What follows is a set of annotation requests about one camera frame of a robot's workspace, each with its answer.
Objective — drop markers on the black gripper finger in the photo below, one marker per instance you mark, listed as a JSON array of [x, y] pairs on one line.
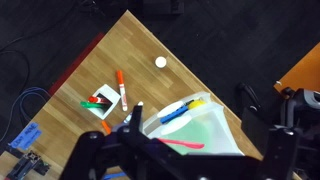
[[136, 124]]

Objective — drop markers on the white ball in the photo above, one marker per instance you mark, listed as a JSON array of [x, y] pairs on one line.
[[160, 62]]

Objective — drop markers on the translucent drawer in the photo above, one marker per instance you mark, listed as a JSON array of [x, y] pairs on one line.
[[180, 101], [205, 124]]

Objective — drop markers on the blue capped white marker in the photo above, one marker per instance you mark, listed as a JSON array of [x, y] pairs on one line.
[[129, 116]]

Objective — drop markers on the white square marker holder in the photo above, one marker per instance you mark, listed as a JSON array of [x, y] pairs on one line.
[[109, 98]]

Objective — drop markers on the orange thin stick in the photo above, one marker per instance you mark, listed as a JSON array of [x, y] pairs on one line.
[[106, 127]]

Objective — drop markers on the orange capped white marker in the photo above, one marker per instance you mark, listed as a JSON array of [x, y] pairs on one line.
[[122, 90]]

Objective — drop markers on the pink marker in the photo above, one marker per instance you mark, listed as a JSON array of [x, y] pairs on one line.
[[192, 145]]

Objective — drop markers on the red marker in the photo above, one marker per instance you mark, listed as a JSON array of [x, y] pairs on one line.
[[93, 99]]

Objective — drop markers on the blue toy block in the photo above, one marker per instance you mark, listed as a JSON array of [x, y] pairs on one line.
[[174, 114]]

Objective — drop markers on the green marker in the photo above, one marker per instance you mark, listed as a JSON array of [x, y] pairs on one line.
[[92, 105]]

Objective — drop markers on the yellow ball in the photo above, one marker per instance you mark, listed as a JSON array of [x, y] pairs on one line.
[[196, 103]]

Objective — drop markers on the blue tape label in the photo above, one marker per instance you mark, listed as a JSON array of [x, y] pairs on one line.
[[26, 137]]

